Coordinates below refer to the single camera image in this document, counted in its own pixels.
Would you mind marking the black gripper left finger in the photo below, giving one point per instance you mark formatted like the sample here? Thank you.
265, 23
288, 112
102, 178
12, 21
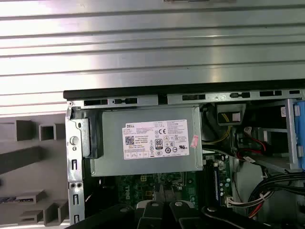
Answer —
147, 217

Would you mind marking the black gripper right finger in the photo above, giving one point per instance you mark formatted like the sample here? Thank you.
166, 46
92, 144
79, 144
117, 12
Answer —
183, 217

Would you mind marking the green motherboard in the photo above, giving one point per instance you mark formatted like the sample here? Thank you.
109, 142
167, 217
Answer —
133, 190

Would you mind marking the blue RAM stick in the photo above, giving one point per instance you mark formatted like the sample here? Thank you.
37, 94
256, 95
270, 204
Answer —
216, 183

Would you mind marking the grey power supply unit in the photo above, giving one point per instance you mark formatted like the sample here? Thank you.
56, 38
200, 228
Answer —
147, 167

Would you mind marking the black PC case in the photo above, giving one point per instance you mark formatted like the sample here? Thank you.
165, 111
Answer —
75, 152

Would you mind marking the grey parts rack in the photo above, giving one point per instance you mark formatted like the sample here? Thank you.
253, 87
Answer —
47, 183

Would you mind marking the grey metal drive cage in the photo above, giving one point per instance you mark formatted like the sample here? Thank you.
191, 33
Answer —
289, 133

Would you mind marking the RAM stick with white label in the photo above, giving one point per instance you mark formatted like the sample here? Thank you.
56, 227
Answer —
9, 199

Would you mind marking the blue drive bay latch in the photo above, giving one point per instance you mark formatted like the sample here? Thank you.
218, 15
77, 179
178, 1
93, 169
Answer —
300, 133

